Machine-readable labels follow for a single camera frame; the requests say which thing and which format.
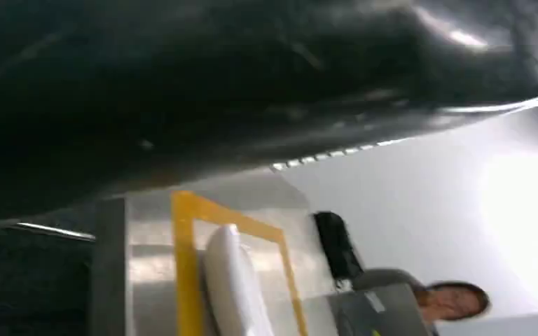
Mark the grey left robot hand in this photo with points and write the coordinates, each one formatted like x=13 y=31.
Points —
x=181 y=92

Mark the shiny metal rod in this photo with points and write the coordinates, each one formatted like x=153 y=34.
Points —
x=55 y=231

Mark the white plastic tray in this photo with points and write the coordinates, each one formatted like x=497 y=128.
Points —
x=236 y=287

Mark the black handheld device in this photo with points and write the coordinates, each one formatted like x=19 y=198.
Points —
x=338 y=250

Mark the grey box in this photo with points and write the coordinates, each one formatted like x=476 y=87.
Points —
x=380 y=313

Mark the person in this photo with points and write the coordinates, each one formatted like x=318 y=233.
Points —
x=450 y=301

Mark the yellow tape frame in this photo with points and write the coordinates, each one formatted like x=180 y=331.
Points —
x=186 y=259

